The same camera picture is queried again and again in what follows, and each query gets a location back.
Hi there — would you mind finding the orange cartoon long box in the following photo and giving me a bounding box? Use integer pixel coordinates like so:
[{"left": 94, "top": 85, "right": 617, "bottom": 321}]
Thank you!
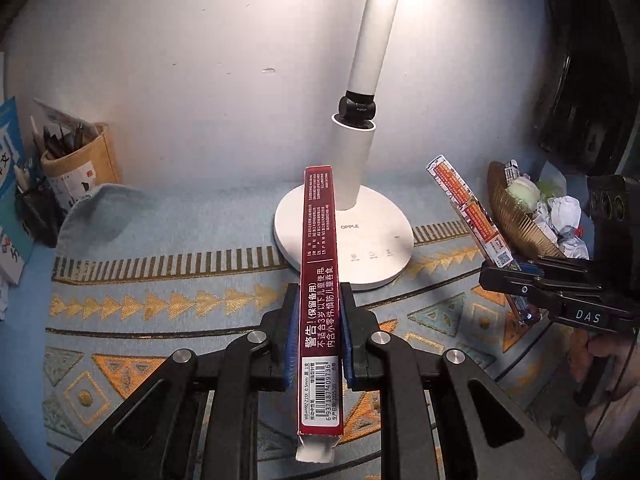
[{"left": 426, "top": 155, "right": 541, "bottom": 325}]

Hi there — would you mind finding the dark red long box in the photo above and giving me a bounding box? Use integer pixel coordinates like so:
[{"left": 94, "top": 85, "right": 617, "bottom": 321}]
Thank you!
[{"left": 296, "top": 166, "right": 343, "bottom": 464}]

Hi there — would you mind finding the person's right hand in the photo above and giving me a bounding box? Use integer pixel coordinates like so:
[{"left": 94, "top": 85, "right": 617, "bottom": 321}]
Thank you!
[{"left": 568, "top": 326, "right": 640, "bottom": 401}]

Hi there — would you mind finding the crumpled paper ball front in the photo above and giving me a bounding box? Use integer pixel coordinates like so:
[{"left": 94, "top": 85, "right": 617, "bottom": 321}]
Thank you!
[{"left": 533, "top": 195, "right": 590, "bottom": 260}]

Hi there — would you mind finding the brown woven basket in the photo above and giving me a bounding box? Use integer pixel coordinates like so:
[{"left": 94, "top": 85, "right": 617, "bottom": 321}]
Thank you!
[{"left": 487, "top": 162, "right": 564, "bottom": 259}]

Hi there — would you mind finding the green tissue pack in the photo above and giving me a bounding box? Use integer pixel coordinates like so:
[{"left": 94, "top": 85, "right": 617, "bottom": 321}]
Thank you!
[{"left": 537, "top": 162, "right": 567, "bottom": 198}]

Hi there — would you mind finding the green plush ball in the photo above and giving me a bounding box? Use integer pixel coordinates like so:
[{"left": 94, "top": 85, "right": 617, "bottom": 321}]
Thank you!
[{"left": 506, "top": 177, "right": 541, "bottom": 214}]

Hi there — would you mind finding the patterned blue table cloth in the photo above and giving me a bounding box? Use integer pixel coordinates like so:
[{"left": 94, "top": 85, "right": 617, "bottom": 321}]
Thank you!
[{"left": 42, "top": 177, "right": 586, "bottom": 467}]

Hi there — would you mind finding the white desk lamp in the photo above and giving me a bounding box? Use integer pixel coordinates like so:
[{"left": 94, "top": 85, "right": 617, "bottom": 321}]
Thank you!
[{"left": 272, "top": 0, "right": 416, "bottom": 292}]

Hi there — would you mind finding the blue cover book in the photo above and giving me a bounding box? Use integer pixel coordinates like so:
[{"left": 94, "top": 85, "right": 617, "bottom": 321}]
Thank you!
[{"left": 0, "top": 98, "right": 35, "bottom": 285}]

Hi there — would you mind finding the tan pen holder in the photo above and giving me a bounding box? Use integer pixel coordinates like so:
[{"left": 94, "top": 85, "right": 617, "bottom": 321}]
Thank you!
[{"left": 40, "top": 122, "right": 122, "bottom": 214}]

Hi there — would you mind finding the black wall monitor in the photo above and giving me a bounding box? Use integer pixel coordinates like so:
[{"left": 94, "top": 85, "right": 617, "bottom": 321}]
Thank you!
[{"left": 533, "top": 0, "right": 639, "bottom": 176}]

